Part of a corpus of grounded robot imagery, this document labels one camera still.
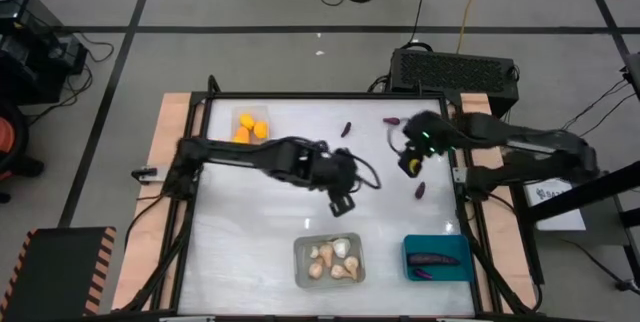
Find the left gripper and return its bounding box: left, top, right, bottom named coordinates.
left=318, top=148, right=362, bottom=219

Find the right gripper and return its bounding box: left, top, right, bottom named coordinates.
left=397, top=110, right=454, bottom=180

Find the long purple eggplant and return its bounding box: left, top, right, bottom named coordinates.
left=407, top=252, right=461, bottom=267

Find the grey plastic basket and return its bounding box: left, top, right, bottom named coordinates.
left=292, top=232, right=367, bottom=291

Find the black computer case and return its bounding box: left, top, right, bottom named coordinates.
left=388, top=47, right=520, bottom=118

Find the teal plastic basket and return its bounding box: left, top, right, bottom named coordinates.
left=401, top=233, right=475, bottom=283

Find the clear plastic basket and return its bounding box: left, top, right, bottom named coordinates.
left=230, top=105, right=273, bottom=146

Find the white printed sheet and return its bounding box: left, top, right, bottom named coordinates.
left=523, top=177, right=587, bottom=232

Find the black stand beam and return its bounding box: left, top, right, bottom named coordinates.
left=519, top=159, right=640, bottom=223

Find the wooden base board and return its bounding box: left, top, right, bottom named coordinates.
left=110, top=92, right=539, bottom=311

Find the black orange-striped floor mat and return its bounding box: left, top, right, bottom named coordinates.
left=0, top=226, right=117, bottom=322

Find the black equipment rack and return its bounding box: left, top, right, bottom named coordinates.
left=0, top=0, right=89, bottom=106

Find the orange round object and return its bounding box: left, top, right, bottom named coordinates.
left=0, top=99, right=31, bottom=181

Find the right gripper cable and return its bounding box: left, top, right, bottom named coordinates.
left=385, top=122, right=405, bottom=157

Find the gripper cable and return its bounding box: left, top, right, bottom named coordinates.
left=349, top=153, right=383, bottom=192
left=385, top=122, right=405, bottom=157

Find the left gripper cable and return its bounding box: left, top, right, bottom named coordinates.
left=349, top=153, right=383, bottom=192

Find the black table frame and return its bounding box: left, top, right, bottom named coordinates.
left=117, top=75, right=546, bottom=322

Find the black floor cable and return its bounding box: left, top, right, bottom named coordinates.
left=409, top=0, right=431, bottom=46

